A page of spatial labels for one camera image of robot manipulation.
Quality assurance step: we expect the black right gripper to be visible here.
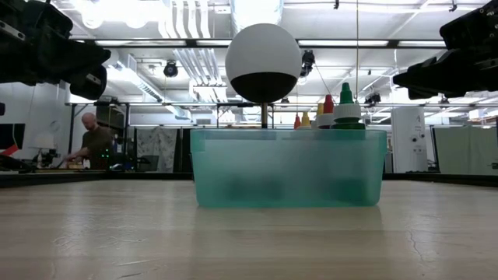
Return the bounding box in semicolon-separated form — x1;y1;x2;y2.
392;0;498;101

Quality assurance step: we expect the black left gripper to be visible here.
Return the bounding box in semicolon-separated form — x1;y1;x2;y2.
0;0;112;101

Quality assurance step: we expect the large green-capped dye bottle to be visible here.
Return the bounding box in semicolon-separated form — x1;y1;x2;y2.
331;82;366;131

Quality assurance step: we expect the large red-capped dye bottle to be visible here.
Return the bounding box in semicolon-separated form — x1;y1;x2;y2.
317;93;342;130

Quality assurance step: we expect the black shelving rack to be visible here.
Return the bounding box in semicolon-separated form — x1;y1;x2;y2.
65;101;132;172

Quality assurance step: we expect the white cylindrical column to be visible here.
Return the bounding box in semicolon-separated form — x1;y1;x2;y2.
391;107;428;174

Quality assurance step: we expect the person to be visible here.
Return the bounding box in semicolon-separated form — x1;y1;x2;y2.
61;112;116;171

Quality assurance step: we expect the grey partition panel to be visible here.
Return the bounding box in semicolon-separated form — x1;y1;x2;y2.
433;125;498;176

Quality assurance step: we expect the grey patterned sheet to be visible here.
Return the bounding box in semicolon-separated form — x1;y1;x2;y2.
135;126;179;173

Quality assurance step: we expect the teal translucent plastic bin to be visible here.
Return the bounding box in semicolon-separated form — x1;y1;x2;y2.
189;128;388;208

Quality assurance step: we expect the white globe table lamp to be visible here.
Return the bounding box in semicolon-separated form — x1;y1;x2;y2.
224;22;303;131

